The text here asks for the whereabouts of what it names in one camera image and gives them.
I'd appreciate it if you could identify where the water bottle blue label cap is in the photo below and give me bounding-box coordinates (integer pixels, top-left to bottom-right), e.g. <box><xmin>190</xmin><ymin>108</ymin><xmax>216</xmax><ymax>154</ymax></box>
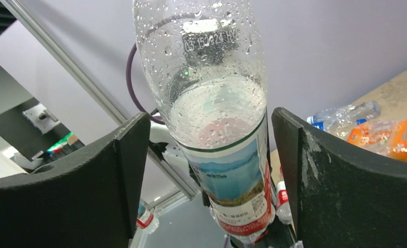
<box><xmin>136</xmin><ymin>199</ymin><xmax>159</xmax><ymax>234</ymax></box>

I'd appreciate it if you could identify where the crushed orange label bottle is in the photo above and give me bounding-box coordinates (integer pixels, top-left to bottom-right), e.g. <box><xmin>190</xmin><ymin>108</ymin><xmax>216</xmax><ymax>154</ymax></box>
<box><xmin>347</xmin><ymin>119</ymin><xmax>407</xmax><ymax>162</ymax></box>

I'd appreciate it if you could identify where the small bottle red white label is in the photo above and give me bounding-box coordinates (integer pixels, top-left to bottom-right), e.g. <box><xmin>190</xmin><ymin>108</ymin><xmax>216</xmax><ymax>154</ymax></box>
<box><xmin>276</xmin><ymin>168</ymin><xmax>292</xmax><ymax>225</ymax></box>

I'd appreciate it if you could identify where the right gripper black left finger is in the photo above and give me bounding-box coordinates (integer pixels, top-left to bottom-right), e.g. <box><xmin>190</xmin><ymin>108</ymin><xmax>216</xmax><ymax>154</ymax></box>
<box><xmin>0</xmin><ymin>113</ymin><xmax>150</xmax><ymax>247</ymax></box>

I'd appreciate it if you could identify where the water bottle lake picture label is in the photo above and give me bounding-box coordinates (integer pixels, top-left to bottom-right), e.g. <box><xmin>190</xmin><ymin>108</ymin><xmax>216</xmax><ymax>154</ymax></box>
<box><xmin>133</xmin><ymin>1</ymin><xmax>276</xmax><ymax>244</ymax></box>

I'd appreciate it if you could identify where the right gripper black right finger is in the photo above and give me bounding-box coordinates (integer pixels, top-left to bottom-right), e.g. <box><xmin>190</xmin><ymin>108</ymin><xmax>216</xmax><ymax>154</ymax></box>
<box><xmin>271</xmin><ymin>107</ymin><xmax>407</xmax><ymax>247</ymax></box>

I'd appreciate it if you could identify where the clear crushed bottle blue label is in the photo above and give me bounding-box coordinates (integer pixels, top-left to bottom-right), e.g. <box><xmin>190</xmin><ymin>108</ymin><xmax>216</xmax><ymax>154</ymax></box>
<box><xmin>306</xmin><ymin>101</ymin><xmax>381</xmax><ymax>139</ymax></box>

